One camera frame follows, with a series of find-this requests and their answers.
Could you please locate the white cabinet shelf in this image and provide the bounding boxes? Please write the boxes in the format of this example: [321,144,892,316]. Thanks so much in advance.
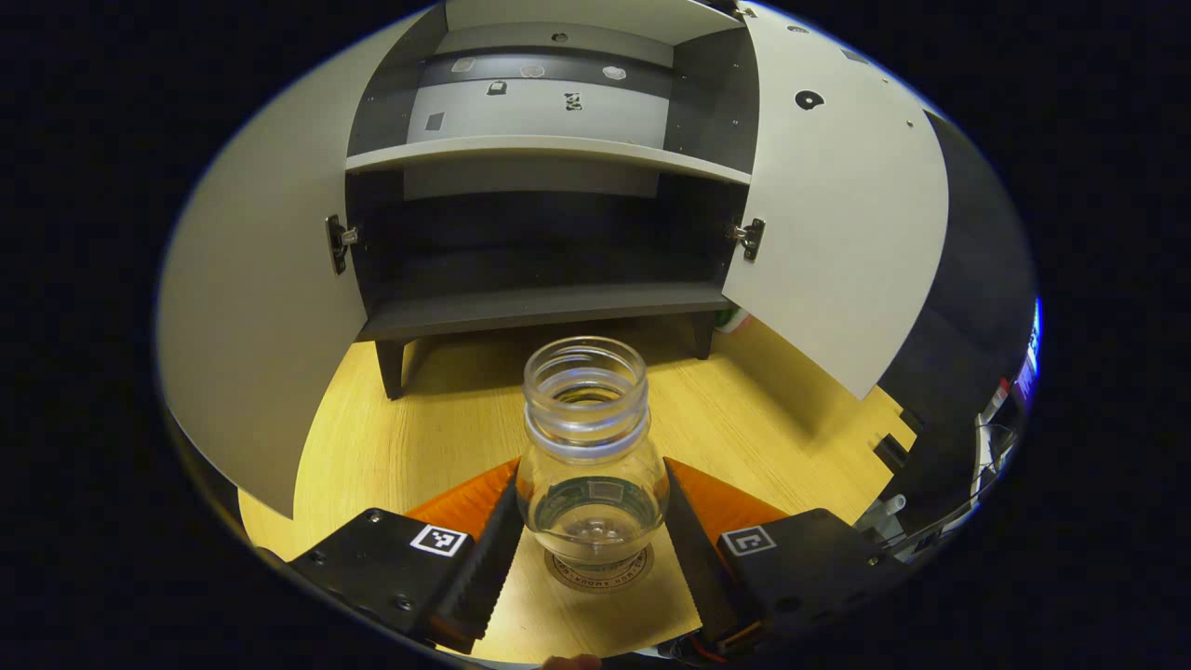
[344,135,755,187]
[445,0,745,47]

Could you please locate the white and grey cabinet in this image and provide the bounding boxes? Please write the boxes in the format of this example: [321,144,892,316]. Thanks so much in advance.
[344,0,759,401]

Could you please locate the clear plastic bottle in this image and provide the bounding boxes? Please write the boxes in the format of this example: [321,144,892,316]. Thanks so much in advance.
[515,335,671,570]

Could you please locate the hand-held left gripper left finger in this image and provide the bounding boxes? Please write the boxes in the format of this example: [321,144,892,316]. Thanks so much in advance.
[256,456,527,654]

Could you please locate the black backdrop cloth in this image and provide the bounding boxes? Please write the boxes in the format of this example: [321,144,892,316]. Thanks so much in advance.
[875,110,1041,503]

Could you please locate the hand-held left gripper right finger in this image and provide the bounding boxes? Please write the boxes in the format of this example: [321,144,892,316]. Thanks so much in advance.
[662,456,922,657]

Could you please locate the white cabinet door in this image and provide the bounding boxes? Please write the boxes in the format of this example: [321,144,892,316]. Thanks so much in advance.
[154,5,448,520]
[721,5,952,401]

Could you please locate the round printed coaster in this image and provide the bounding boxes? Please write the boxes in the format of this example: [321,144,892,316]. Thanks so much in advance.
[542,542,655,595]

